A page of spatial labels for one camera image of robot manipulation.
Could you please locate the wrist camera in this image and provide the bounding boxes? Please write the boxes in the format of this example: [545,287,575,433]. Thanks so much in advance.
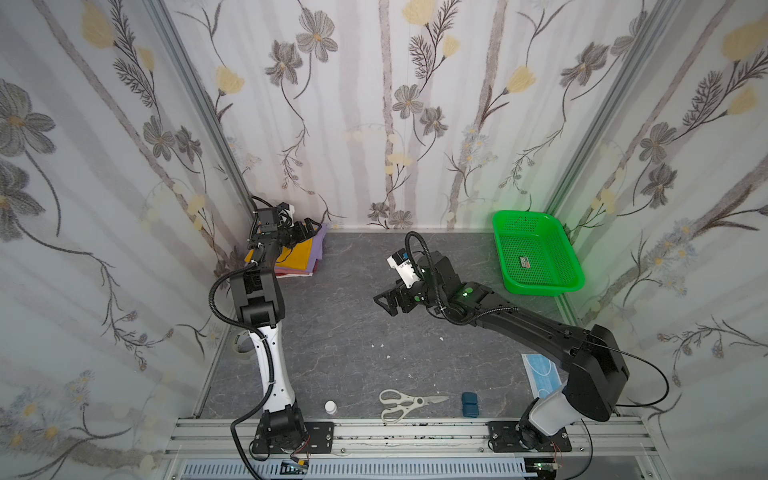
[387,248,420,289]
[276,202,295,226]

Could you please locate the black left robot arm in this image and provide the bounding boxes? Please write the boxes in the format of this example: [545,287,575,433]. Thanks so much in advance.
[208,202,322,479]

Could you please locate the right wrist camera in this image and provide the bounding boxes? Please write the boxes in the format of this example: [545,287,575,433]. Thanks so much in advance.
[387,248,420,289]

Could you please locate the white handled scissors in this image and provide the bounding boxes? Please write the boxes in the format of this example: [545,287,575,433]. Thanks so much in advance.
[378,389,448,423]

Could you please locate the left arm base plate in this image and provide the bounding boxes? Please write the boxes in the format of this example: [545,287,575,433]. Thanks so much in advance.
[248,421,335,460]

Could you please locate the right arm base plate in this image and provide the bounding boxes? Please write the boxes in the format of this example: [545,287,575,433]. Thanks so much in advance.
[487,420,572,453]

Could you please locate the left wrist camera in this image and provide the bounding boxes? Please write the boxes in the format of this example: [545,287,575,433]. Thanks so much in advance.
[276,202,295,226]

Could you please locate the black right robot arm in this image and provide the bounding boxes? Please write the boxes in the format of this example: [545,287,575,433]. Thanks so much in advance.
[373,249,630,450]

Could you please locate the aluminium front rail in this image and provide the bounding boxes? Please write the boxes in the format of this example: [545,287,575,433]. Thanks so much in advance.
[152,417,671,479]

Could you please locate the small blue block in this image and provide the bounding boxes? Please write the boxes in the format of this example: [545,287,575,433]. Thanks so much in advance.
[461,392,479,418]

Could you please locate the small white bottle cap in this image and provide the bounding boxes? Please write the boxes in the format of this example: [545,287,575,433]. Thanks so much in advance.
[324,400,338,415]

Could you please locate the white ribbed cable duct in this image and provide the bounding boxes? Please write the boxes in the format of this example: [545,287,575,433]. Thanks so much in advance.
[179,458,529,480]

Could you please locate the folded purple t shirt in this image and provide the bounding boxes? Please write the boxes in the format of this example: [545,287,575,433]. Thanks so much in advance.
[306,225,328,271]

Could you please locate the green plastic basket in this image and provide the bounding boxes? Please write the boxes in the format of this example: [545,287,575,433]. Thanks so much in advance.
[492,210,585,297]

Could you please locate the yellow t shirt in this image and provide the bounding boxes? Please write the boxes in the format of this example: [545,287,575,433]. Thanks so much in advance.
[244,240,315,270]

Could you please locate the blue face mask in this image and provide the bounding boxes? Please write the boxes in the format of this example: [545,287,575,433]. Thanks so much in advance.
[522,354,562,399]

